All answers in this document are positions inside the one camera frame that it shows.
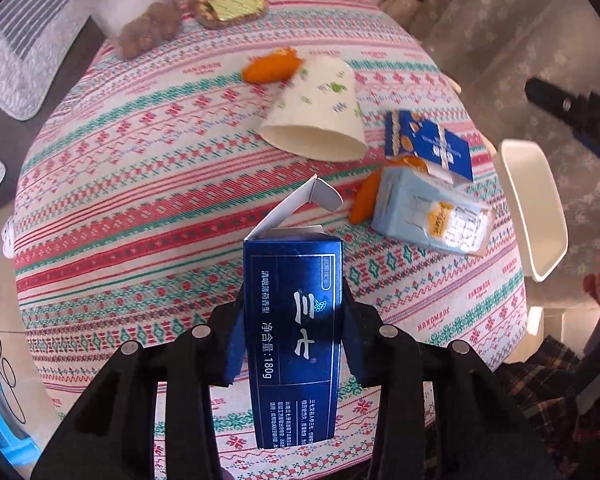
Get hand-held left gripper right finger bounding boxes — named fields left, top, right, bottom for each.
left=341, top=280, right=563, bottom=480

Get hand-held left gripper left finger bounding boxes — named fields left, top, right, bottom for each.
left=30, top=280, right=248, bottom=480

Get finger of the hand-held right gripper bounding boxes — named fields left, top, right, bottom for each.
left=524, top=77, right=588, bottom=121
left=572, top=91, right=600, bottom=171

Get blue toothpaste box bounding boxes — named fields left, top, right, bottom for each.
left=242, top=174, right=343, bottom=450

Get white plastic bin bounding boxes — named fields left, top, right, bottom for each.
left=495, top=139, right=568, bottom=283

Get dark blue small box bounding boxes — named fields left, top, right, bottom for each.
left=384, top=109, right=475, bottom=183

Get orange peel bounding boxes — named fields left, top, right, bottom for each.
left=349, top=167, right=385, bottom=225

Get light blue carton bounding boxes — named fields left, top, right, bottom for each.
left=371, top=162, right=498, bottom=258

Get patterned striped tablecloth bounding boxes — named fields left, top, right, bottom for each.
left=11, top=0, right=528, bottom=480

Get person's plaid pants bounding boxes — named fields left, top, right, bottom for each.
left=495, top=335, right=600, bottom=480

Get white printed paper cup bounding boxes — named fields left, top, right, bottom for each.
left=256, top=54, right=368, bottom=162

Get blue plastic stool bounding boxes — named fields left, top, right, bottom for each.
left=0, top=372, right=41, bottom=466

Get orange snack packet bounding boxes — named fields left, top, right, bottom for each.
left=242, top=46, right=305, bottom=85

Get plastic jar with brown nuts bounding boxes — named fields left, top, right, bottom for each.
left=80, top=0, right=183, bottom=61

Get striped quilted sofa cover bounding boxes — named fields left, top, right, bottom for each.
left=0, top=0, right=95, bottom=211

